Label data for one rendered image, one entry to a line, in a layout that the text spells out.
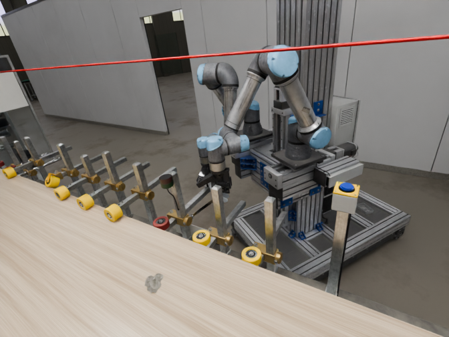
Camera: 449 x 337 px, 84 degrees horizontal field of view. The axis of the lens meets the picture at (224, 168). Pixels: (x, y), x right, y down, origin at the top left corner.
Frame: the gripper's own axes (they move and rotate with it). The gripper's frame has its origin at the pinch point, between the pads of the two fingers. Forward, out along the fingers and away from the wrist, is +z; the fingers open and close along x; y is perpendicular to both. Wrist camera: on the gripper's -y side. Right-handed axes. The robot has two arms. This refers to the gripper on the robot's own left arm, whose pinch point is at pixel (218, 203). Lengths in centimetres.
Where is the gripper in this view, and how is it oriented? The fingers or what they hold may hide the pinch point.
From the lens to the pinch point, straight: 126.8
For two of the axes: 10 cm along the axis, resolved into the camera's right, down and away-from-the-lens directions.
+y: 9.8, -0.1, -2.1
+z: 1.1, 8.8, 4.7
